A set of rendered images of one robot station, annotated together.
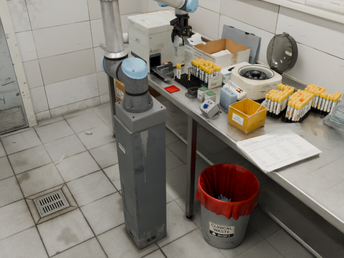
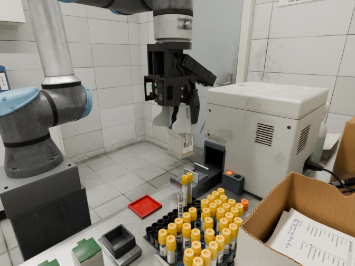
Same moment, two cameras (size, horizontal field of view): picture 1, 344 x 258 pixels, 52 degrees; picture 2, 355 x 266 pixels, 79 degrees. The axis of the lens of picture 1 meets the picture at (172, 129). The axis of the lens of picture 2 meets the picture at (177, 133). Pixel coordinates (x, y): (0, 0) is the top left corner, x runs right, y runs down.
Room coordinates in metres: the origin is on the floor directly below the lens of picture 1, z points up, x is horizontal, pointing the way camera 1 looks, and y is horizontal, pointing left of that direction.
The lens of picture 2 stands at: (1.84, -0.50, 1.27)
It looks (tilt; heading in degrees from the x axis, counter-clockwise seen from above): 20 degrees down; 78
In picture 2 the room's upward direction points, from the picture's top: straight up
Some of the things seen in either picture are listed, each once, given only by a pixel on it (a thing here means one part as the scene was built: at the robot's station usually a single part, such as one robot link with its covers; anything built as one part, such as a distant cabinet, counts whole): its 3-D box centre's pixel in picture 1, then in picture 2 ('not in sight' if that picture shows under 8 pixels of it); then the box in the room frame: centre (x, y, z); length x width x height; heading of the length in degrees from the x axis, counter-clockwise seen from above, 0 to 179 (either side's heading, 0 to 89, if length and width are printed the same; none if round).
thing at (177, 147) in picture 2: (179, 50); (180, 141); (1.95, -0.04, 1.08); 0.05 x 0.04 x 0.06; 119
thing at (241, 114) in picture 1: (246, 115); not in sight; (1.48, -0.37, 0.93); 0.13 x 0.13 x 0.10; 37
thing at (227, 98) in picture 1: (228, 100); not in sight; (1.64, -0.30, 0.92); 0.10 x 0.07 x 0.10; 25
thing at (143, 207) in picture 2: (172, 89); (145, 206); (1.86, 0.00, 0.88); 0.07 x 0.07 x 0.01; 33
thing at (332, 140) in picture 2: not in sight; (323, 141); (2.69, 0.25, 0.90); 0.25 x 0.11 x 0.05; 33
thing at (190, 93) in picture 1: (194, 91); (119, 242); (1.79, -0.13, 0.89); 0.09 x 0.05 x 0.04; 123
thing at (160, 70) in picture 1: (160, 69); (200, 172); (2.04, 0.07, 0.92); 0.21 x 0.07 x 0.05; 33
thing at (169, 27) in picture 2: (182, 9); (174, 30); (1.93, -0.05, 1.32); 0.08 x 0.08 x 0.05
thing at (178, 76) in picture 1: (188, 74); (183, 209); (1.94, -0.10, 0.93); 0.17 x 0.09 x 0.11; 33
